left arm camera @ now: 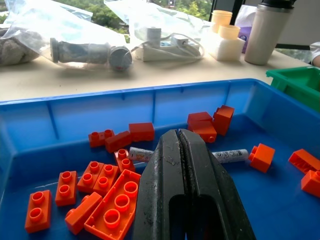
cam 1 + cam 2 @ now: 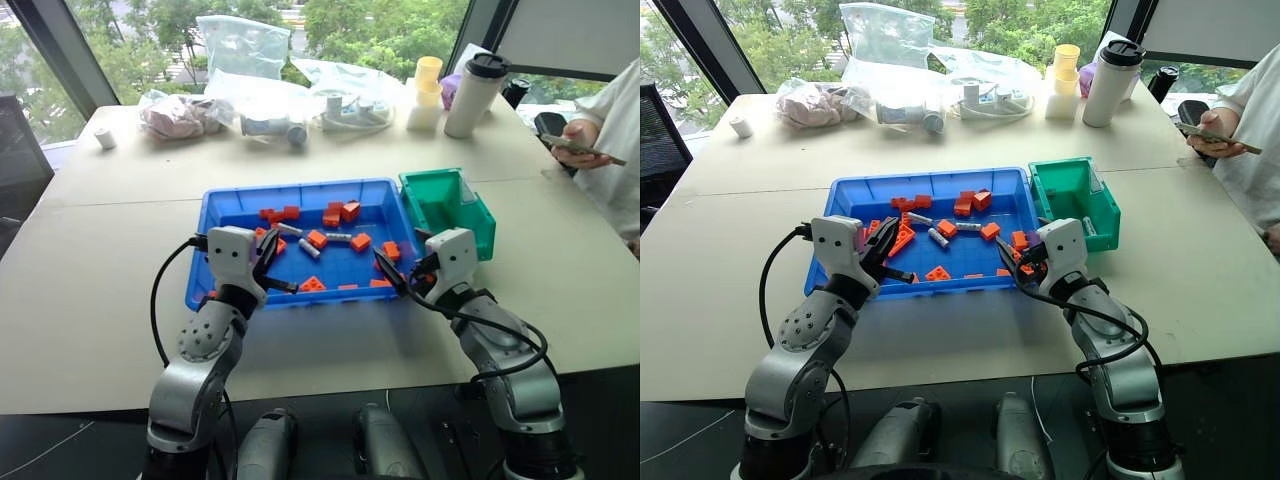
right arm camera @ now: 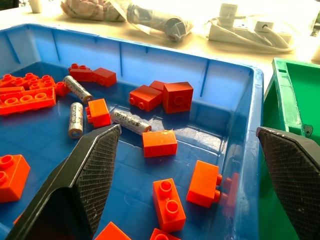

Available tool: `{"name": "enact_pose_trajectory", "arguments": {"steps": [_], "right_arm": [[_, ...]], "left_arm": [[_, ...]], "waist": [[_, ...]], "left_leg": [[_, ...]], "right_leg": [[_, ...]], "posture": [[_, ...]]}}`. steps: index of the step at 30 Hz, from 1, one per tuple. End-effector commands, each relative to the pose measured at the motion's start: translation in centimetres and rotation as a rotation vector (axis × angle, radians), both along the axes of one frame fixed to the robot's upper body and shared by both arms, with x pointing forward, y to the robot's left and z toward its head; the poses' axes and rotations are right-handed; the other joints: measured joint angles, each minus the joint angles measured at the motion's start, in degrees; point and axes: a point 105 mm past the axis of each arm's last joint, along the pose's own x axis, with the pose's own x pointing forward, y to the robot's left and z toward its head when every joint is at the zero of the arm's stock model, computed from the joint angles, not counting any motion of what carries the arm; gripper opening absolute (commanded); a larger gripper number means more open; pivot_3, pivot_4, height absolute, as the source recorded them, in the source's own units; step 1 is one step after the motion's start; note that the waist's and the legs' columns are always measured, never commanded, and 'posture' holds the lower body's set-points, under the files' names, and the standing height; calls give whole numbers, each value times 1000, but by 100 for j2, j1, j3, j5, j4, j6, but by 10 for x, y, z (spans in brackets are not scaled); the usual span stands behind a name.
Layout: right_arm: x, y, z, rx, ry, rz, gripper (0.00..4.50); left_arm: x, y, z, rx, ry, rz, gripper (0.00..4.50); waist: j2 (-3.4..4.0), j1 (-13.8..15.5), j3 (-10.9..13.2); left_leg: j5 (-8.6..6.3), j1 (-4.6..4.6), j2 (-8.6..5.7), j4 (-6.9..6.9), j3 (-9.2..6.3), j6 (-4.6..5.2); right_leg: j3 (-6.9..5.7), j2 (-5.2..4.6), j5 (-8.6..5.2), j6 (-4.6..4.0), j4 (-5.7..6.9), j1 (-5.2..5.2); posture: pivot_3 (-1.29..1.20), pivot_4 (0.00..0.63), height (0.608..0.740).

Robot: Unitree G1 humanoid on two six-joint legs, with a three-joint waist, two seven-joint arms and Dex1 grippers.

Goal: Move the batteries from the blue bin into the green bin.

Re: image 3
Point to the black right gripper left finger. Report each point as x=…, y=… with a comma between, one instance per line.
x=97, y=172

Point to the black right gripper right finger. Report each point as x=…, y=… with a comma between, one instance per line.
x=295, y=172

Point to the green plastic bin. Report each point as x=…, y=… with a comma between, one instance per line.
x=297, y=100

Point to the silver AA battery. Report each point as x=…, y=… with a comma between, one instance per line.
x=75, y=120
x=130, y=121
x=77, y=89

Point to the upside-down red plastic building brick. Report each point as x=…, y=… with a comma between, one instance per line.
x=26, y=100

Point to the blue plastic bin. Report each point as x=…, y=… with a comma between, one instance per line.
x=200, y=125

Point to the white power strip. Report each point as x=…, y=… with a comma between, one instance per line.
x=246, y=35

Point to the plastic-wrapped grey tool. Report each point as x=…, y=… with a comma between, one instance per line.
x=160, y=21

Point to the white power plug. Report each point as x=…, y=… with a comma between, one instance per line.
x=228, y=13

